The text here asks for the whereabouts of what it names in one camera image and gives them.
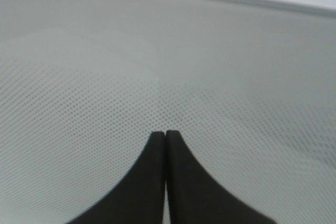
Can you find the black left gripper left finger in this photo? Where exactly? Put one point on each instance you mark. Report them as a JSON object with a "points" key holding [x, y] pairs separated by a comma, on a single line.
{"points": [[139, 196]]}

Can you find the white microwave door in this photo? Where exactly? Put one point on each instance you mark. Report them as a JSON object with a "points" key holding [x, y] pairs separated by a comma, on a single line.
{"points": [[250, 84]]}

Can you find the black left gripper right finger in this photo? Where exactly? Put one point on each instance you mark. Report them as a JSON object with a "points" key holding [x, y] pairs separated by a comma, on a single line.
{"points": [[194, 196]]}

